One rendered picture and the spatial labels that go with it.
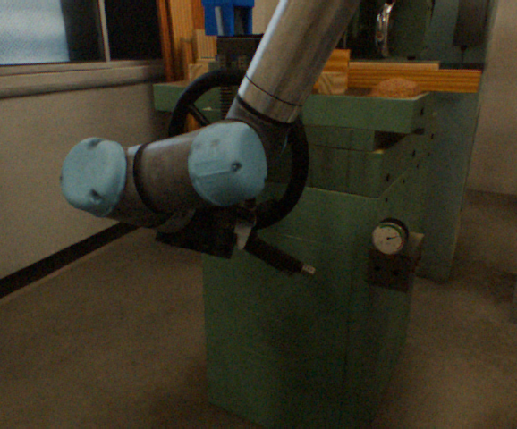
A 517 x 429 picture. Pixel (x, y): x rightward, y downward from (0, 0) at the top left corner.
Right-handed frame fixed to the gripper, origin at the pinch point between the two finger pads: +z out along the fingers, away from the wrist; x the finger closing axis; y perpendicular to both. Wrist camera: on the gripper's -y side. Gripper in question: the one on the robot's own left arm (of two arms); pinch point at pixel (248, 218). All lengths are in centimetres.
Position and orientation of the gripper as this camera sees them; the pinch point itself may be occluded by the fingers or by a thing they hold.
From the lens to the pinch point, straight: 75.1
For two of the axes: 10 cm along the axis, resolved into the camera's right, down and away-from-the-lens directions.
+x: 8.7, 1.9, -4.5
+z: 4.2, 2.0, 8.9
